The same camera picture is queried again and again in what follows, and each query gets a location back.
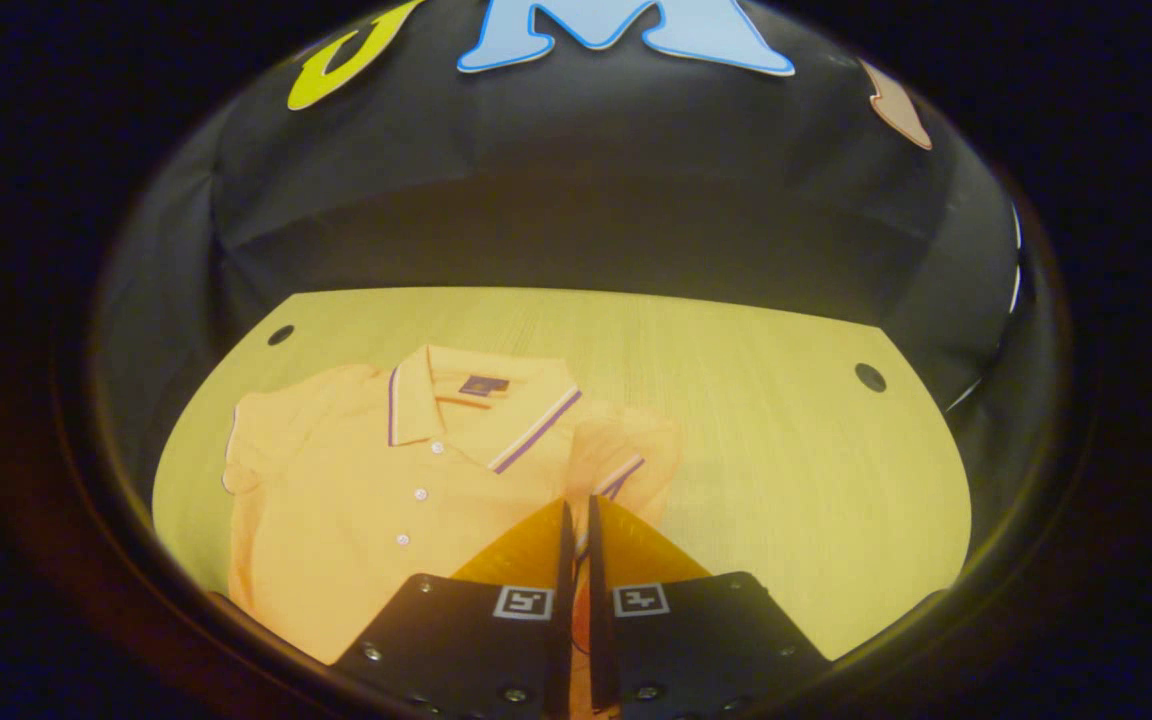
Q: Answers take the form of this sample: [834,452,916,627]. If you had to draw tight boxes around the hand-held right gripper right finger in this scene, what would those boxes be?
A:
[588,494,832,720]

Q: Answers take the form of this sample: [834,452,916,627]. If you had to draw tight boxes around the orange polo T-shirt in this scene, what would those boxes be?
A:
[221,344,682,666]

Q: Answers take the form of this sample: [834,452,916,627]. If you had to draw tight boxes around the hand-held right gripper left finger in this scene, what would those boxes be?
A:
[331,498,577,720]

